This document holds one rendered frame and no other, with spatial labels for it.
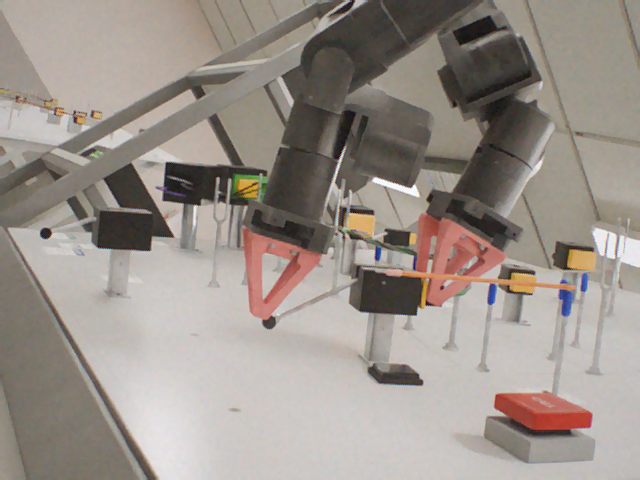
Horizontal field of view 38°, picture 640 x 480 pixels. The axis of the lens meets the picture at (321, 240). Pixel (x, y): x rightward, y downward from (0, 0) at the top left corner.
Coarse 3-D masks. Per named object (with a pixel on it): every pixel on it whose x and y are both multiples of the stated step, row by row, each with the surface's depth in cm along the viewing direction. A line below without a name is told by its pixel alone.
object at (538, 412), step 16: (496, 400) 66; (512, 400) 65; (528, 400) 65; (544, 400) 66; (560, 400) 66; (512, 416) 64; (528, 416) 63; (544, 416) 62; (560, 416) 63; (576, 416) 64; (592, 416) 64; (544, 432) 64; (560, 432) 64
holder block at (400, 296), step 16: (352, 272) 87; (368, 272) 84; (416, 272) 86; (352, 288) 87; (368, 288) 84; (384, 288) 84; (400, 288) 85; (416, 288) 85; (352, 304) 87; (368, 304) 84; (384, 304) 85; (400, 304) 85; (416, 304) 85
